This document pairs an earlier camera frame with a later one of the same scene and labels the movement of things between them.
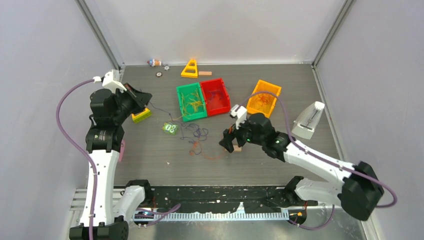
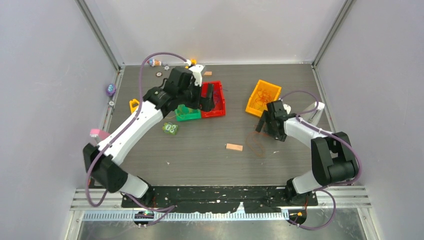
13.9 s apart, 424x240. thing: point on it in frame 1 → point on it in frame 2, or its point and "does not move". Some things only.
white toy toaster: [306, 120] does not move
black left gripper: [140, 99] → [204, 104]
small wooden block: [237, 149] does not move
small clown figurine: [153, 62] does not move
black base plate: [219, 199] does not move
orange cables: [263, 99] does not move
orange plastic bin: [263, 98] does not move
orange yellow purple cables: [195, 133] → [250, 148]
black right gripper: [229, 135] → [266, 118]
